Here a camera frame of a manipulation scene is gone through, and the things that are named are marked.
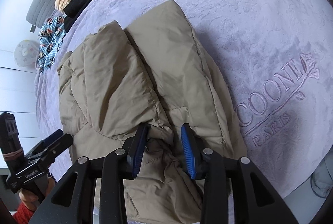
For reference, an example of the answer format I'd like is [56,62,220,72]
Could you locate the lavender plush bed blanket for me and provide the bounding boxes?
[33,0,333,198]

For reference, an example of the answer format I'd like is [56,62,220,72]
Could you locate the white round patterned pillow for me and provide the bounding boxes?
[14,40,39,67]

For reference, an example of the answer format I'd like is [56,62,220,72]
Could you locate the beige puffer jacket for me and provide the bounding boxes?
[58,0,247,223]

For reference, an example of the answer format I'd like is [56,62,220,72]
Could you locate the left hand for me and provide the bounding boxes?
[18,177,57,213]

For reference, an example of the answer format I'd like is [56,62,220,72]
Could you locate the blue monkey print pajamas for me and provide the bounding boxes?
[37,15,66,72]

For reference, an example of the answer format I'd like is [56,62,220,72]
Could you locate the left red sleeve forearm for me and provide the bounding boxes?
[13,203,34,224]

